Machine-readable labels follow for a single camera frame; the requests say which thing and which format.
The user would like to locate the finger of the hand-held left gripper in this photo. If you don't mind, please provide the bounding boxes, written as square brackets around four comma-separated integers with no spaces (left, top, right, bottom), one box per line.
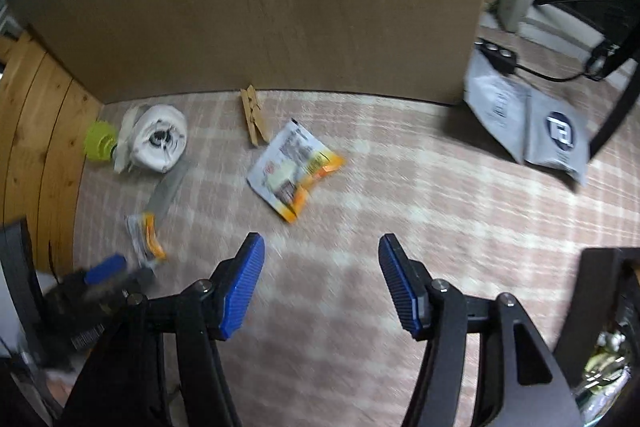
[82,254,128,287]

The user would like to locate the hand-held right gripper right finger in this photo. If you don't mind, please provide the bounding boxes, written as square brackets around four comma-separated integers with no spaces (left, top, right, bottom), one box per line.
[378,233,586,427]

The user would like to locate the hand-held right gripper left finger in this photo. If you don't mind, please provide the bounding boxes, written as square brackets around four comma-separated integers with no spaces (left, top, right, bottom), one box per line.
[60,232,267,427]

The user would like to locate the grey metal pliers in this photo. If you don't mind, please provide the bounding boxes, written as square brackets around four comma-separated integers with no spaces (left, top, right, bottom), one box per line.
[45,268,156,360]

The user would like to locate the yellow shuttlecock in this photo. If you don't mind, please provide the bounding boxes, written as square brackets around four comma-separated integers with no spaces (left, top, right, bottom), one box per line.
[84,119,118,165]

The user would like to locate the white paper packet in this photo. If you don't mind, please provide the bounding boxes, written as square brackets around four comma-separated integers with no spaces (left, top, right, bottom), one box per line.
[112,103,190,175]

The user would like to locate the black storage container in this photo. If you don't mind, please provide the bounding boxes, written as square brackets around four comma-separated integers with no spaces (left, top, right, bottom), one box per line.
[562,247,640,427]

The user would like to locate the silver snack packet orange edge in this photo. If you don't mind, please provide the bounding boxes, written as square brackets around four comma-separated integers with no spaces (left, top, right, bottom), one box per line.
[125,212,167,270]

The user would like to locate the plaid cloth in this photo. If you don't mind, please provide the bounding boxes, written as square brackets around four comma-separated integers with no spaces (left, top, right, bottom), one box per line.
[72,89,640,427]

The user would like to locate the silver orange printed snack packet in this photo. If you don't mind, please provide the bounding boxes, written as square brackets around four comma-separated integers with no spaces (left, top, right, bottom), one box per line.
[246,118,347,224]

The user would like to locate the wooden clothespin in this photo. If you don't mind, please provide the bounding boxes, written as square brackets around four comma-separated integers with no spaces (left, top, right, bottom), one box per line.
[240,86,270,146]

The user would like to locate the plain grey pouch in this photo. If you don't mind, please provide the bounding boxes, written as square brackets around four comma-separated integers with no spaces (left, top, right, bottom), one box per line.
[462,52,532,165]

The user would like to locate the grey pouch round logo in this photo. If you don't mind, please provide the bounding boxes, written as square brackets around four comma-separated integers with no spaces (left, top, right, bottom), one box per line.
[522,87,593,188]

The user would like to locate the black power strip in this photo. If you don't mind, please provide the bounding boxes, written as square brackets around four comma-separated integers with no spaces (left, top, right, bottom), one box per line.
[475,38,518,78]

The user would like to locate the black tripod leg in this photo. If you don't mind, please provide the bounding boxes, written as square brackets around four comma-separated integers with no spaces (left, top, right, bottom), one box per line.
[587,32,640,160]

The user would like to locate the black power cable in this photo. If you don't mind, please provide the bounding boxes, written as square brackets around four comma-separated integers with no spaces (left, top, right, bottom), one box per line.
[515,59,603,82]

